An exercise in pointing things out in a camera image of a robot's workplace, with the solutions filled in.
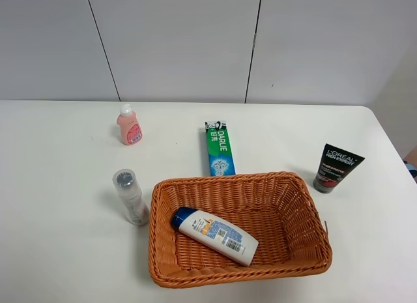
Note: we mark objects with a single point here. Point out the white shampoo bottle blue cap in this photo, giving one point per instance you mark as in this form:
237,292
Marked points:
216,233

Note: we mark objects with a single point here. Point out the green Darlie toothpaste box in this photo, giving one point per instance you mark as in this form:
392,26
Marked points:
219,149

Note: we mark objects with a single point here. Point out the orange wicker basket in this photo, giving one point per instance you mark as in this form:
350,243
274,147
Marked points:
275,208

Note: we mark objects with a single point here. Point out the blue object at table edge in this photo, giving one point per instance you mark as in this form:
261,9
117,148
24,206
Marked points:
412,170

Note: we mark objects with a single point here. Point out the pink bottle white cap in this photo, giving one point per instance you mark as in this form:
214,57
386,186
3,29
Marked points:
130,129

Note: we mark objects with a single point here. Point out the translucent white roll-on bottle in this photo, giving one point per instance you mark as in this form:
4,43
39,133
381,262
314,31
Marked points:
130,193

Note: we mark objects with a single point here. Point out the black L'Oreal face wash tube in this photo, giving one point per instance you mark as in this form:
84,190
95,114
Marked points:
335,165

